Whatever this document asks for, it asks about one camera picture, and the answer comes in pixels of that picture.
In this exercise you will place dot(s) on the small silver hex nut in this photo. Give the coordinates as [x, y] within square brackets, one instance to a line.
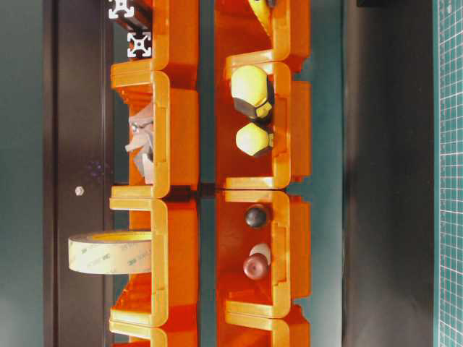
[79, 191]

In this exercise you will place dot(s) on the large yellow black screwdriver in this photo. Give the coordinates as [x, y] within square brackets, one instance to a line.
[252, 93]

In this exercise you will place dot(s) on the cream double-sided tape roll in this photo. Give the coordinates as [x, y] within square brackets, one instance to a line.
[111, 253]

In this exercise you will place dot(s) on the small yellow black screwdriver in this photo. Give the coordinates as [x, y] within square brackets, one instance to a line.
[254, 140]

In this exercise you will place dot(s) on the lower aluminium extrusion profile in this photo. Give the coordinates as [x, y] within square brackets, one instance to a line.
[140, 45]

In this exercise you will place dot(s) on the green cutting mat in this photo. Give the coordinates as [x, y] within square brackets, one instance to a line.
[449, 140]

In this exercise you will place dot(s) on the grey metal brackets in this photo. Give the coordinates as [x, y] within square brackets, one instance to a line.
[141, 126]

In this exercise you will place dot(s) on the black round handle tool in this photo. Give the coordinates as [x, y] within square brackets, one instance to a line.
[257, 216]

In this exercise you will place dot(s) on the orange container rack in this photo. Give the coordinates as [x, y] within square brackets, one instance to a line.
[157, 308]

